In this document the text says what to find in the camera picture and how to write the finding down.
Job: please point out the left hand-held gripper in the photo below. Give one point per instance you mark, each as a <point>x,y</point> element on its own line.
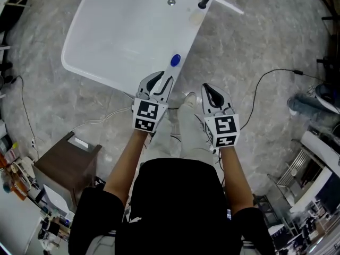
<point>147,115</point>

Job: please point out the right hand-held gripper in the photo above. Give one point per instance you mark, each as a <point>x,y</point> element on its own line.
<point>223,129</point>

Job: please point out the blue plastic bottle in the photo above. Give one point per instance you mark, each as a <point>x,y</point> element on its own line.
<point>175,60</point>

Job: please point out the white bathtub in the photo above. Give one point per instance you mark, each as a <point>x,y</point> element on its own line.
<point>127,36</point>

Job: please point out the person's left forearm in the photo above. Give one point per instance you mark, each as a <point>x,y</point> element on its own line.
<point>125,169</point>

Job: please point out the person's right forearm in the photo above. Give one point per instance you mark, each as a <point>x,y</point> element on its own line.
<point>235,179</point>

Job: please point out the small shiny metal button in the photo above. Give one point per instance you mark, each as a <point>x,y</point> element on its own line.
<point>171,2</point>

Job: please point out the person's light trousers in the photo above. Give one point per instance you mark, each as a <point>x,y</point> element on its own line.
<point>191,137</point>

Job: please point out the person's black shirt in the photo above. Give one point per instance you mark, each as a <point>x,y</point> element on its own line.
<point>172,203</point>

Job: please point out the brown wooden cabinet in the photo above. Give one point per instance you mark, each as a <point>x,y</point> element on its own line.
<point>71,166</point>

